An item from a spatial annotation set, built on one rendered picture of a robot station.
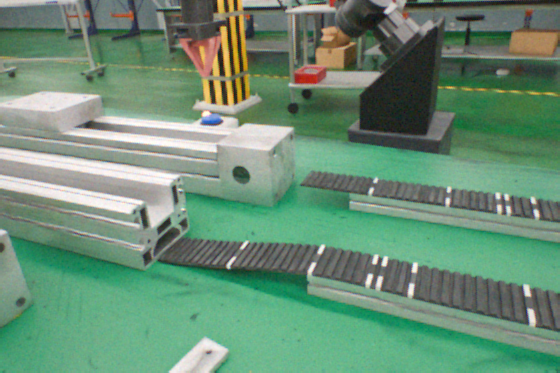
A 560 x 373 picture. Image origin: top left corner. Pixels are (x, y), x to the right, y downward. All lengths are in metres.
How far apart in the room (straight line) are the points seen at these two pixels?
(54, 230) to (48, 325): 0.15
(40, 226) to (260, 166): 0.31
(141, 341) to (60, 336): 0.09
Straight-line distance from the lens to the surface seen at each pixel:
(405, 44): 0.93
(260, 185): 0.62
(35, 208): 0.62
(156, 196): 0.57
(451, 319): 0.45
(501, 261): 0.56
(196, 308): 0.47
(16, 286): 0.54
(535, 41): 5.24
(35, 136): 0.92
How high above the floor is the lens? 1.10
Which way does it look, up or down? 24 degrees down
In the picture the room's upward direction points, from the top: 3 degrees counter-clockwise
